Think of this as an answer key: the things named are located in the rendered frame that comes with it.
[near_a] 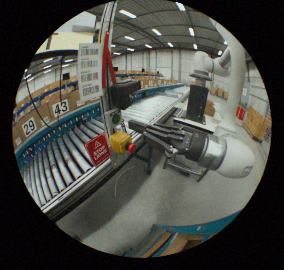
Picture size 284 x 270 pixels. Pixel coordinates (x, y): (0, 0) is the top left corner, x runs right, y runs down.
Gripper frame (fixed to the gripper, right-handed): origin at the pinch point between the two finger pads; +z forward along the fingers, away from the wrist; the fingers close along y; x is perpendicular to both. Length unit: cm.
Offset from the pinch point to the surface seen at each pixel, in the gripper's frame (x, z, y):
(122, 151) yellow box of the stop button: 11.9, 5.7, 3.1
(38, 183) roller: 20, 32, 56
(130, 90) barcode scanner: -10.3, 6.6, -4.8
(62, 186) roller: 20.3, 18.7, 35.9
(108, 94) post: -9.2, 13.9, -0.3
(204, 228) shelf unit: -0.1, -25.8, 19.3
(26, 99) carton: -62, 525, 171
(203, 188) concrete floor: 95, -66, -48
